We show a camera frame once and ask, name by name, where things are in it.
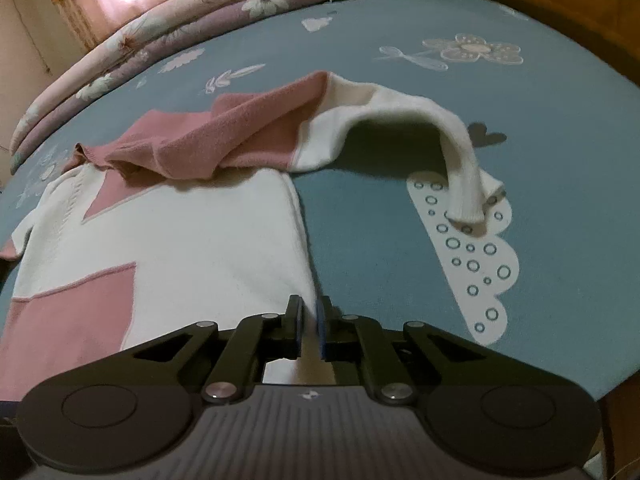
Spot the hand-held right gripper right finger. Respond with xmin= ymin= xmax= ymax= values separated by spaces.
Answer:
xmin=316 ymin=296 xmax=531 ymax=405

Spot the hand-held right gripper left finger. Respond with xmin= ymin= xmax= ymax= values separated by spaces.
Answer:
xmin=75 ymin=294 xmax=303 ymax=405

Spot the pink and white knit sweater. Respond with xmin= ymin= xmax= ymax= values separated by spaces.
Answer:
xmin=0 ymin=70 xmax=508 ymax=386

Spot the folded floral quilt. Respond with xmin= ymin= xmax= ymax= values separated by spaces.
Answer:
xmin=10 ymin=0 xmax=386 ymax=161

